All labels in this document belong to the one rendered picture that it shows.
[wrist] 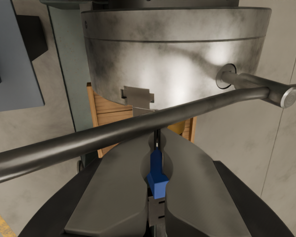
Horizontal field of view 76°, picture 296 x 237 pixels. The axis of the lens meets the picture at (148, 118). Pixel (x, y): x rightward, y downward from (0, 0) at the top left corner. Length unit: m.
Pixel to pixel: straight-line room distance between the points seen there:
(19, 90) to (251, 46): 0.69
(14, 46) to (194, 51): 0.60
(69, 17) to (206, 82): 0.74
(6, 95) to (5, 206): 1.62
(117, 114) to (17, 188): 1.61
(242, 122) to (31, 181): 2.12
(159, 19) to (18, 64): 0.58
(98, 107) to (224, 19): 0.46
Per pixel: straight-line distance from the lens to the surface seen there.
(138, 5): 0.30
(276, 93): 0.22
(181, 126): 0.42
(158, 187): 0.53
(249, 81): 0.24
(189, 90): 0.26
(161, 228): 1.17
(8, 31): 0.74
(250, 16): 0.28
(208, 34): 0.25
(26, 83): 0.76
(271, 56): 2.14
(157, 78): 0.25
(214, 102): 0.16
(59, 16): 0.92
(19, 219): 2.42
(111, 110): 0.62
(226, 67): 0.27
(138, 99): 0.27
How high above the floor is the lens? 1.45
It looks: 59 degrees down
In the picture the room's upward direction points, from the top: 151 degrees clockwise
